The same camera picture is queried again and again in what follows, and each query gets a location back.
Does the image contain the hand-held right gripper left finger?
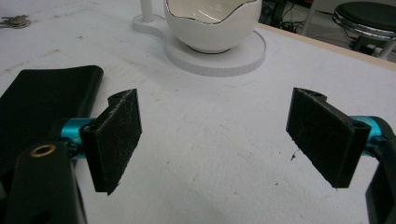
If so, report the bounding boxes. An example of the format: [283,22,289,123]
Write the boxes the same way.
[60,88,143,196]

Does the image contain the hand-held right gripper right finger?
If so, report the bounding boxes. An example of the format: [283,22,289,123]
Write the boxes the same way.
[285,87,390,189]

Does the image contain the black leather glasses case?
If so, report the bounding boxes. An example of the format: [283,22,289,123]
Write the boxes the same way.
[0,64,105,175]

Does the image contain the white egg-shaped ceramic bowl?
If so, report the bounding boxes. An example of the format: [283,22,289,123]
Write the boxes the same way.
[163,0,263,54]

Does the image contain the black round stool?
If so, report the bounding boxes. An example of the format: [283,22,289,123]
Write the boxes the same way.
[332,1,396,61]

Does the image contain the white stand with round base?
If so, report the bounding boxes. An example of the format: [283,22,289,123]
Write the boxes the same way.
[133,0,267,77]

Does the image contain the bunch of keys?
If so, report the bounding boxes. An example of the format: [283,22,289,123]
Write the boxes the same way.
[0,14,32,30]

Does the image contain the black cables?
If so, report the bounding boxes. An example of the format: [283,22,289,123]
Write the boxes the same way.
[261,0,312,35]

